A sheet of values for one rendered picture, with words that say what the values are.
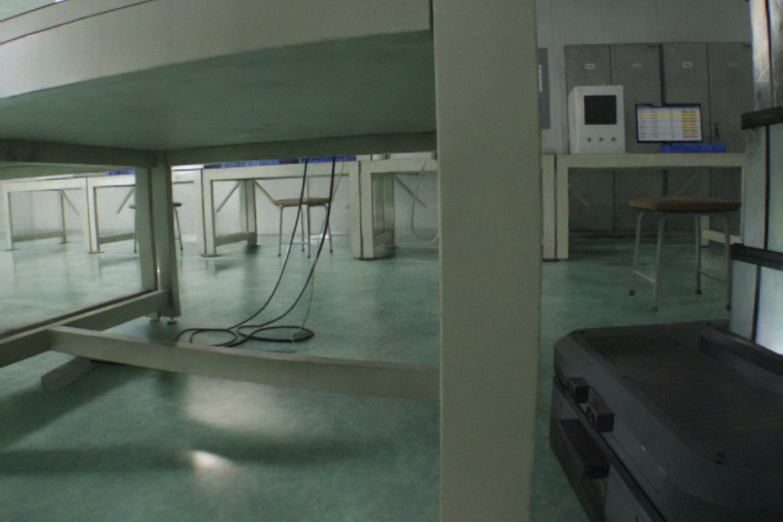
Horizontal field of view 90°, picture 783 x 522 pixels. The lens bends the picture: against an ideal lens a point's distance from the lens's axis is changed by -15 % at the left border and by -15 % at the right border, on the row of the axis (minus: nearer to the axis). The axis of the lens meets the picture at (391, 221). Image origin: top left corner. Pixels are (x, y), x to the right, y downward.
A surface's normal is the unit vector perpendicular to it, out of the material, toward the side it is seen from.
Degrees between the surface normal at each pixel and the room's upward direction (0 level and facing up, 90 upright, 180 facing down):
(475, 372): 90
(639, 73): 90
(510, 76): 90
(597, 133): 90
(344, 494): 0
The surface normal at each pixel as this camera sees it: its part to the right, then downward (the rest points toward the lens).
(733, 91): -0.23, 0.07
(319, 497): -0.03, -1.00
